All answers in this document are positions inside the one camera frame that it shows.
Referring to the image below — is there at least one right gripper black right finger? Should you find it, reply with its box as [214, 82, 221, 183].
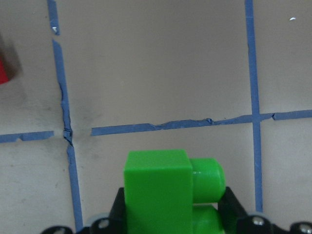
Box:
[218, 186, 246, 234]

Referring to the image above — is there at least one green toy block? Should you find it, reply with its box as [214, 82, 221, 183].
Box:
[124, 150, 226, 234]

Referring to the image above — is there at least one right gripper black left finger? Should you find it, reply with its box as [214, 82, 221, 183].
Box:
[108, 187, 126, 222]

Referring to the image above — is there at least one red toy block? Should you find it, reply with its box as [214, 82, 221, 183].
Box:
[0, 60, 9, 85]

